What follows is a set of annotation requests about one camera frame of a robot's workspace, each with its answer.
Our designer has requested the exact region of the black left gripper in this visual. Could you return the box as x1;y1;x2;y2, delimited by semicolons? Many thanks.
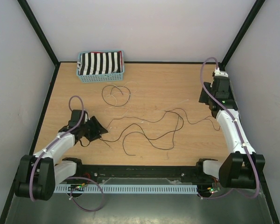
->
81;116;107;141

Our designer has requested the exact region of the white zip tie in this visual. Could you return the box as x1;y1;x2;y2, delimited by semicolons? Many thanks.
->
101;81;139;117

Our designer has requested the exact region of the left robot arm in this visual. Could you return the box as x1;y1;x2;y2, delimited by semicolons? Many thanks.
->
14;110;108;201

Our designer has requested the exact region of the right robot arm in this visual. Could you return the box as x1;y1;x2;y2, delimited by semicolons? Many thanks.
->
195;72;265;190

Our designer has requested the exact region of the light blue plastic basket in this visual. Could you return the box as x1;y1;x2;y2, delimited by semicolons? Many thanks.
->
76;50;125;83

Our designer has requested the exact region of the black white striped cloth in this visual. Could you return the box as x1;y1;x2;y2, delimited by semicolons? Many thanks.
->
77;51;124;76

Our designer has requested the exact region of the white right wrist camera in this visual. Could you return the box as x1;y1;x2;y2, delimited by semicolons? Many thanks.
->
212;69;229;78

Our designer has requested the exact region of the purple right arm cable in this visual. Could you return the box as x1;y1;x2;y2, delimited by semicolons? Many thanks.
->
200;56;261;199

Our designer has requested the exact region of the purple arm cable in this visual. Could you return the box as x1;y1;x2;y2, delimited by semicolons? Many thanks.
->
29;95;105;212
200;56;261;199

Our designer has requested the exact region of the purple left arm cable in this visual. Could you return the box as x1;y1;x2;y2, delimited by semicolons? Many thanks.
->
29;95;105;212

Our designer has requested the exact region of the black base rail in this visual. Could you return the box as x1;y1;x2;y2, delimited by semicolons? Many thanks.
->
16;164;264;183

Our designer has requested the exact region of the light blue slotted cable duct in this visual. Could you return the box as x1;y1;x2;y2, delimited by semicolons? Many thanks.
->
54;184;197;194

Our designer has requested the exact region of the black aluminium frame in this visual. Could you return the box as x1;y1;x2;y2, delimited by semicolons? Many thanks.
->
0;0;280;224

